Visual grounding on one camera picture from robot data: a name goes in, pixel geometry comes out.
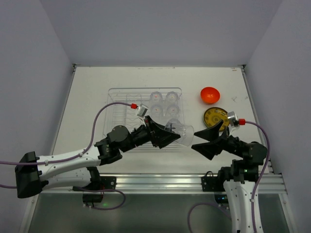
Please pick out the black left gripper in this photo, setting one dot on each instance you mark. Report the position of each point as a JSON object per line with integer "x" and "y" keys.
{"x": 151, "y": 132}

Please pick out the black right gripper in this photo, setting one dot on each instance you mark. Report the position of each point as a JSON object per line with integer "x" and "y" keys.
{"x": 224, "y": 141}

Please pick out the brown patterned plate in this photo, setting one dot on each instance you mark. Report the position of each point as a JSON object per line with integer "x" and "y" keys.
{"x": 213, "y": 115}

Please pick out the clear glass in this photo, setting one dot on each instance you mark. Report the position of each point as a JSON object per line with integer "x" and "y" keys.
{"x": 156, "y": 112}
{"x": 186, "y": 132}
{"x": 172, "y": 112}
{"x": 155, "y": 98}
{"x": 172, "y": 98}

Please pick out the orange plastic bowl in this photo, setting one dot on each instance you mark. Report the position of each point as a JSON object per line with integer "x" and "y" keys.
{"x": 210, "y": 95}

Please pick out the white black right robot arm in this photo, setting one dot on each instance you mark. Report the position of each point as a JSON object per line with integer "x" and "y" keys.
{"x": 240, "y": 180}

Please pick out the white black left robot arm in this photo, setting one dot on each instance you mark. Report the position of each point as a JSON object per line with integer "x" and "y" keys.
{"x": 37, "y": 173}

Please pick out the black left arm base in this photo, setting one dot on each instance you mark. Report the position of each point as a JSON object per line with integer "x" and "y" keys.
{"x": 93, "y": 193}

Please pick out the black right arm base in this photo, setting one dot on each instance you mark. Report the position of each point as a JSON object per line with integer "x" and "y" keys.
{"x": 215, "y": 183}

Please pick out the clear plastic dish tray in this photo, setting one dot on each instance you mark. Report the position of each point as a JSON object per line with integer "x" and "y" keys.
{"x": 145, "y": 93}

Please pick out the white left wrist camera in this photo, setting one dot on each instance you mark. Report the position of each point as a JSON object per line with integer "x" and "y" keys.
{"x": 141, "y": 112}

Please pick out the aluminium mounting rail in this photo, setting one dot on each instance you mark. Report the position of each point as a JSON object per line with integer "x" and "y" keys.
{"x": 142, "y": 183}

